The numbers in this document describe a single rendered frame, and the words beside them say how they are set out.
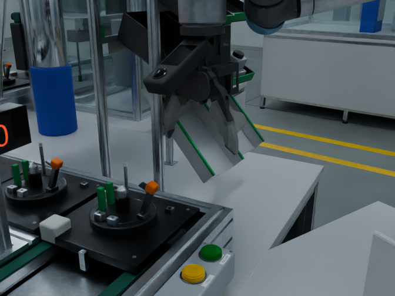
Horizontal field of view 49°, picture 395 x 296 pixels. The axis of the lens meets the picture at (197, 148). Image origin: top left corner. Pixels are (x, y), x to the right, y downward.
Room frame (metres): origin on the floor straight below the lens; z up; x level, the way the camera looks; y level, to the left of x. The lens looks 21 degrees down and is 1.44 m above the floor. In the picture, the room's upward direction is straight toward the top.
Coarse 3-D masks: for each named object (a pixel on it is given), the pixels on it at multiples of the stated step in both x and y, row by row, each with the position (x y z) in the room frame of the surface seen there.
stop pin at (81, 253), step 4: (80, 252) 0.69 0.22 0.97; (84, 252) 0.69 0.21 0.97; (80, 256) 0.69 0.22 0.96; (84, 256) 0.69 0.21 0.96; (80, 260) 0.69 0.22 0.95; (84, 260) 0.69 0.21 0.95; (88, 260) 0.70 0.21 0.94; (80, 264) 0.69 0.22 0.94; (84, 264) 0.69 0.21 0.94; (88, 264) 0.69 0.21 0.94; (84, 268) 0.69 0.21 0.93; (88, 268) 0.69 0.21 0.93
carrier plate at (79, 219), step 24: (72, 216) 0.82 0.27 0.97; (168, 216) 0.82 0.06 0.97; (192, 216) 0.82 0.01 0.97; (72, 240) 0.73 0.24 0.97; (96, 240) 0.73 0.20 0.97; (120, 240) 0.73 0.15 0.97; (144, 240) 0.73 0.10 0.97; (168, 240) 0.74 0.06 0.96; (120, 264) 0.66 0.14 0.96; (144, 264) 0.66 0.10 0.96
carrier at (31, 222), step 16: (16, 176) 0.93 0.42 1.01; (32, 176) 0.91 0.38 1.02; (48, 176) 0.98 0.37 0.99; (64, 176) 1.02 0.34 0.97; (16, 192) 0.89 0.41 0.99; (32, 192) 0.89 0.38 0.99; (48, 192) 0.89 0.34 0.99; (64, 192) 0.91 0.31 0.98; (80, 192) 0.93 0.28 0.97; (96, 192) 0.93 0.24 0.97; (16, 208) 0.85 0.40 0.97; (32, 208) 0.85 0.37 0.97; (48, 208) 0.85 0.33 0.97; (64, 208) 0.85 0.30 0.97; (16, 224) 0.79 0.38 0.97; (32, 224) 0.78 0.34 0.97
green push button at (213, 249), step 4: (208, 244) 0.71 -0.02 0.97; (212, 244) 0.71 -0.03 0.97; (204, 248) 0.69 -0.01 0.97; (208, 248) 0.69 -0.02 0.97; (212, 248) 0.69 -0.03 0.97; (216, 248) 0.69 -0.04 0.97; (220, 248) 0.70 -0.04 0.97; (200, 252) 0.69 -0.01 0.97; (204, 252) 0.68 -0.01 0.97; (208, 252) 0.68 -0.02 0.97; (212, 252) 0.68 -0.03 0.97; (216, 252) 0.68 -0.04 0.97; (220, 252) 0.69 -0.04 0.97; (204, 256) 0.68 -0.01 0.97; (208, 256) 0.67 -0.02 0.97; (212, 256) 0.67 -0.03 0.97; (216, 256) 0.67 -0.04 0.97; (220, 256) 0.68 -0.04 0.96; (212, 260) 0.67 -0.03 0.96
